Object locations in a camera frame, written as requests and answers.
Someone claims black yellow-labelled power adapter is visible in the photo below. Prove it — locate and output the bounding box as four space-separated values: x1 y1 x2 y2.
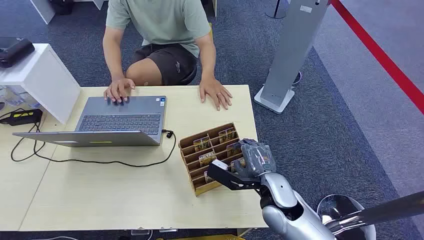
0 108 44 127

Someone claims person's right hand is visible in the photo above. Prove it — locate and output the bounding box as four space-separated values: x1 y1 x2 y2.
103 77 136 104

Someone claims clear plastic box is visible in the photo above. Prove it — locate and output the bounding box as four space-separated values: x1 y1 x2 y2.
0 85 41 110

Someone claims grey kiosk stand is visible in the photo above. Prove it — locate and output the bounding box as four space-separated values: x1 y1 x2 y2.
254 0 332 115

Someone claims black laptop power cable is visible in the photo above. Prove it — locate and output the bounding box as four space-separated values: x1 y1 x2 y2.
10 122 177 168

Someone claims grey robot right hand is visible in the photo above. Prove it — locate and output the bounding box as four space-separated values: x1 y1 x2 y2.
230 138 277 180

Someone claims wooden card holder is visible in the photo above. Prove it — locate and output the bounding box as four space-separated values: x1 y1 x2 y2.
178 122 245 197

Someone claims chrome stanchion pole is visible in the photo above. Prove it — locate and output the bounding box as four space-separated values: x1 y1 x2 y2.
322 191 424 233

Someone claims person's left hand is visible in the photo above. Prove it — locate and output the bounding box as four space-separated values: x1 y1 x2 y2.
198 77 233 112

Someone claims white kiosk cable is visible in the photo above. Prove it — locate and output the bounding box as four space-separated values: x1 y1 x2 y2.
291 71 303 88

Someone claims grey laptop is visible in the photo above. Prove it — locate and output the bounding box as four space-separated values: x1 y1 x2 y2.
12 96 168 148

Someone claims white cabinet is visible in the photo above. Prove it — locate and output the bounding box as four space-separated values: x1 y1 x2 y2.
0 43 82 125

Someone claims round dark stanchion base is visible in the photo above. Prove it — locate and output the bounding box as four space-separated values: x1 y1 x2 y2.
264 0 290 20

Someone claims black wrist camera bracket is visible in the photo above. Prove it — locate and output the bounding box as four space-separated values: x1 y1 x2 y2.
206 162 263 192

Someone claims person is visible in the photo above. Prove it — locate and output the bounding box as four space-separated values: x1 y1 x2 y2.
101 0 233 112

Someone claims yellow object under desk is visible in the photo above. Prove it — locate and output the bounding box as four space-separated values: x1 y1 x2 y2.
155 234 246 240

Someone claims white furniture panel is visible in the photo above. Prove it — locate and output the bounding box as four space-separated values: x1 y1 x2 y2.
29 0 56 25

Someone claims round chrome stanchion base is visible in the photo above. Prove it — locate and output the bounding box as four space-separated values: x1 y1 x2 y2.
316 193 377 240

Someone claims red barrier belt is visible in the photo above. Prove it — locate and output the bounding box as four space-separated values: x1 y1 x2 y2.
329 0 424 115

